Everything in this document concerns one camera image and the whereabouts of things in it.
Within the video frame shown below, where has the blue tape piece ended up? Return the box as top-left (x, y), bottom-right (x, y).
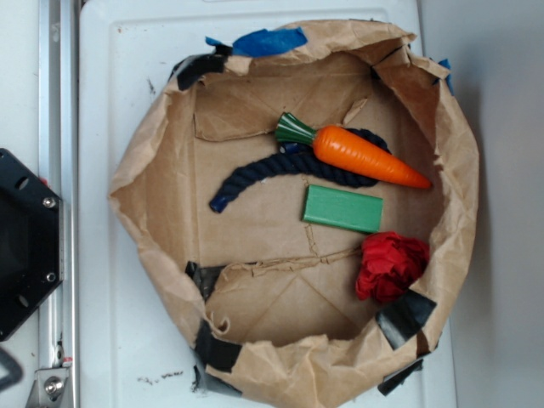
top-left (230, 26), bottom-right (308, 58)

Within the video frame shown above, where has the black tape piece bottom-left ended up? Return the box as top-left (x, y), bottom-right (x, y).
top-left (195, 320), bottom-right (242, 372)

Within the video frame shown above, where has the aluminium extrusion rail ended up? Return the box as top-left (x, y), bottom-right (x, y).
top-left (26, 1), bottom-right (82, 407)

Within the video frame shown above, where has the dark blue rope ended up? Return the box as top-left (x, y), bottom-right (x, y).
top-left (208, 127), bottom-right (394, 214)

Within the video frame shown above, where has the black tape piece top-left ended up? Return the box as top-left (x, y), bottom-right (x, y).
top-left (169, 45), bottom-right (233, 91)

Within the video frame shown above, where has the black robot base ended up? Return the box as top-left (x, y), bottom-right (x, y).
top-left (1, 149), bottom-right (61, 342)

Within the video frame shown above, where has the orange toy carrot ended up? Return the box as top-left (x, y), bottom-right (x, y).
top-left (275, 113), bottom-right (432, 189)

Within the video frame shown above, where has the black tape piece right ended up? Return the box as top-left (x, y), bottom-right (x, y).
top-left (375, 290), bottom-right (437, 350)

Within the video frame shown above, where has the green rectangular block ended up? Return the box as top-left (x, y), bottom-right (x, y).
top-left (302, 184), bottom-right (383, 233)

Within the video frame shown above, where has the brown paper bag bin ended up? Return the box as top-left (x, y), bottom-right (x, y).
top-left (109, 20), bottom-right (479, 407)

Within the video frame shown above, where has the red paper ball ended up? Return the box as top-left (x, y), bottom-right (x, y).
top-left (354, 231), bottom-right (430, 303)

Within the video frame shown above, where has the white tray board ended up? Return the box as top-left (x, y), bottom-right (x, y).
top-left (77, 0), bottom-right (459, 408)

